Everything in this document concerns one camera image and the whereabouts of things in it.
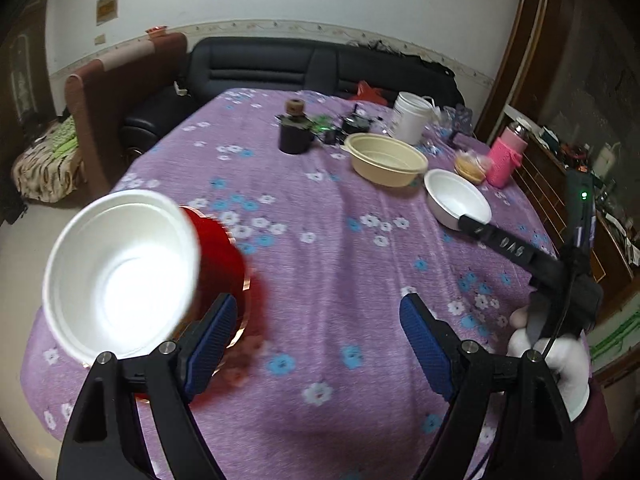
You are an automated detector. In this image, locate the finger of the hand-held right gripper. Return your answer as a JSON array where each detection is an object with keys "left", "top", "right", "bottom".
[{"left": 457, "top": 214, "right": 562, "bottom": 281}]

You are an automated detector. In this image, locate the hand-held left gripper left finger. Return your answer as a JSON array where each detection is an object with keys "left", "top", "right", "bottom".
[{"left": 56, "top": 292, "right": 238, "bottom": 480}]

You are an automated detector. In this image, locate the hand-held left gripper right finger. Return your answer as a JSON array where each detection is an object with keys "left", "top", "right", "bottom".
[{"left": 399, "top": 294, "right": 583, "bottom": 480}]

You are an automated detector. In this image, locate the white foam bowl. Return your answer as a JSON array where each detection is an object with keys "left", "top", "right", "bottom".
[
  {"left": 42, "top": 190, "right": 202, "bottom": 367},
  {"left": 424, "top": 169, "right": 493, "bottom": 232}
]

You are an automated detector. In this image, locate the red bowl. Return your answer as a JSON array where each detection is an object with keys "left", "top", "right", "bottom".
[{"left": 134, "top": 205, "right": 252, "bottom": 402}]

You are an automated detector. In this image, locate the person's right hand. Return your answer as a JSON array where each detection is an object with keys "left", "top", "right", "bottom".
[{"left": 507, "top": 306, "right": 592, "bottom": 421}]

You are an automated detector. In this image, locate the wooden cabinet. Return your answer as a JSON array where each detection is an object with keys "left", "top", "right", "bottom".
[{"left": 507, "top": 105, "right": 640, "bottom": 321}]

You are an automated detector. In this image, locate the pink knitted-sleeve bottle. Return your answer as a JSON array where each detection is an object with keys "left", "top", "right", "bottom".
[{"left": 486, "top": 120, "right": 531, "bottom": 189}]

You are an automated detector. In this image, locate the bagged food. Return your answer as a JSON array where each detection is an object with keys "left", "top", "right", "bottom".
[{"left": 454, "top": 152, "right": 489, "bottom": 182}]

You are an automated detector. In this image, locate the clear plastic container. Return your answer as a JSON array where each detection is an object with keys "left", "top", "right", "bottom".
[{"left": 440, "top": 105, "right": 474, "bottom": 133}]

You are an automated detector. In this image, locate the large cream plastic bowl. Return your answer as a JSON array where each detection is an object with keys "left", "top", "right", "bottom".
[{"left": 344, "top": 132, "right": 429, "bottom": 188}]

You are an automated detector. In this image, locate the purple floral tablecloth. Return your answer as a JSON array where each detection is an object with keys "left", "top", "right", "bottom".
[{"left": 20, "top": 87, "right": 613, "bottom": 480}]

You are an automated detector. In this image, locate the white plastic jar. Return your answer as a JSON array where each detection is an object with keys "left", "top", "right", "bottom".
[{"left": 392, "top": 91, "right": 434, "bottom": 146}]

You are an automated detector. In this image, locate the red plastic bag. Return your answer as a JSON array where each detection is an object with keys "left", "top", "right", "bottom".
[{"left": 349, "top": 81, "right": 387, "bottom": 107}]

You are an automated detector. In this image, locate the dark cup with wooden lid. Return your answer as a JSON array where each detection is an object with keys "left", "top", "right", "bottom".
[{"left": 278, "top": 99, "right": 314, "bottom": 155}]

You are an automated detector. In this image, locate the patterned blanket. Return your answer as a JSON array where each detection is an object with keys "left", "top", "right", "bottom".
[{"left": 12, "top": 115, "right": 83, "bottom": 204}]

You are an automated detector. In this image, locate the brown armchair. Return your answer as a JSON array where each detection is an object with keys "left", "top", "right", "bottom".
[{"left": 64, "top": 32, "right": 188, "bottom": 201}]

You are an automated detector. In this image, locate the black leather sofa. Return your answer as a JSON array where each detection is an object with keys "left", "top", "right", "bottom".
[{"left": 120, "top": 36, "right": 466, "bottom": 158}]

